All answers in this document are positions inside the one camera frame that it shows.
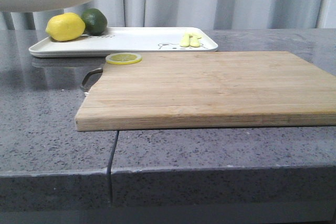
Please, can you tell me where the metal cutting board handle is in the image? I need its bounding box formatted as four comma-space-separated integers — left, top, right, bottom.
80, 64, 104, 96

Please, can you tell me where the yellow lemon slice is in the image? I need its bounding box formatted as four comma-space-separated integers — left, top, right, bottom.
106, 52, 142, 65

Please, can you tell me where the wooden cutting board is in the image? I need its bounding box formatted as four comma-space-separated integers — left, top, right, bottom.
75, 51, 335, 131

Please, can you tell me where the grey curtain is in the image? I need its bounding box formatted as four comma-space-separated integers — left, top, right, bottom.
69, 0, 335, 29

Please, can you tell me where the front yellow lemon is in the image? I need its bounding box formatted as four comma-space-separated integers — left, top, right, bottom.
45, 13, 86, 41

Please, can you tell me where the yellow plastic fork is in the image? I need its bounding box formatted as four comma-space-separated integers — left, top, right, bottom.
180, 33, 193, 47

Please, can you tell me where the white rectangular tray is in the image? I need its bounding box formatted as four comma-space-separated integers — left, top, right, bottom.
29, 27, 218, 58

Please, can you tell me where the green lime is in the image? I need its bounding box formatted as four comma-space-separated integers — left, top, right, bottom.
81, 8, 108, 36

